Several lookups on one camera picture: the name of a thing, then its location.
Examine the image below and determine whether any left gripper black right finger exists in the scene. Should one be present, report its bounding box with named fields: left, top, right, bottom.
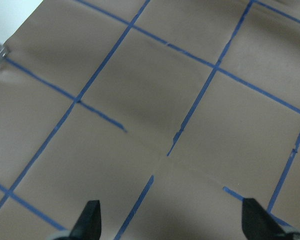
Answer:
left=241, top=198, right=286, bottom=240

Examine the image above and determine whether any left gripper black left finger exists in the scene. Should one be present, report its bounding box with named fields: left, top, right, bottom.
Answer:
left=68, top=200, right=102, bottom=240

